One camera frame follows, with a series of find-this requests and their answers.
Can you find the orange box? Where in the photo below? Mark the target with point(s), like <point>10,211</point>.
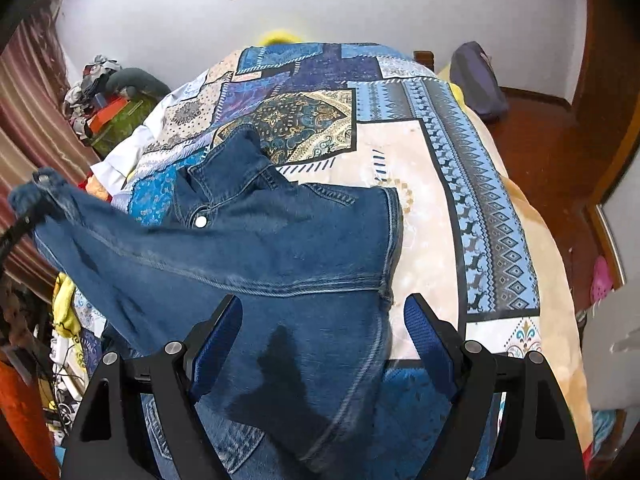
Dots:
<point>107,112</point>

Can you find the grey purple backpack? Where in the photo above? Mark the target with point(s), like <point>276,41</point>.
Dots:
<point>480,80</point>

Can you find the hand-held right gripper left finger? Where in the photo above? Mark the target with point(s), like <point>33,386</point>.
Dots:
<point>220,342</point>

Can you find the patchwork printed bedspread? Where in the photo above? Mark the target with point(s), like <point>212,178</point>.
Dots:
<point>400,110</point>

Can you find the yellow round cushion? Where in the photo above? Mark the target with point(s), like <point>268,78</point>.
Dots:
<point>277,38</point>

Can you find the pile of mixed clothes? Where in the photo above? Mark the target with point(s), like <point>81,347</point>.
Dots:
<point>87,85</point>

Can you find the pink shoe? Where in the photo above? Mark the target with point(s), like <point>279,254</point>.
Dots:
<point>601,277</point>

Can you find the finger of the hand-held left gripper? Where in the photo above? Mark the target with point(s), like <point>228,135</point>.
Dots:
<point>19,226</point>

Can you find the striped red gold curtain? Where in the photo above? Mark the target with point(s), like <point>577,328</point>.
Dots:
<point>30,125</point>

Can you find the grey long pillow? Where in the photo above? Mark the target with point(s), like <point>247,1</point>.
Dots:
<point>140,81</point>

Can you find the blue denim jacket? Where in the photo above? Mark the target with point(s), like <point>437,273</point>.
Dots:
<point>275,240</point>

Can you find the yellow printed cloth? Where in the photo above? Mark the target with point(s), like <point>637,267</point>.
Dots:
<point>65,310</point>

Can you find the wooden bed post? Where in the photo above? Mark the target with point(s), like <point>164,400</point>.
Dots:
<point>423,56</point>

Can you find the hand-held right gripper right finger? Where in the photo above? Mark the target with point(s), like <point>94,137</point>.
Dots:
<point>427,342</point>

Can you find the green patterned box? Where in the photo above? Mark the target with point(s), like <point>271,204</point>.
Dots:
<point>127,125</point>

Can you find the orange cloth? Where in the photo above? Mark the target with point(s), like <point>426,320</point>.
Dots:
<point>25,410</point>

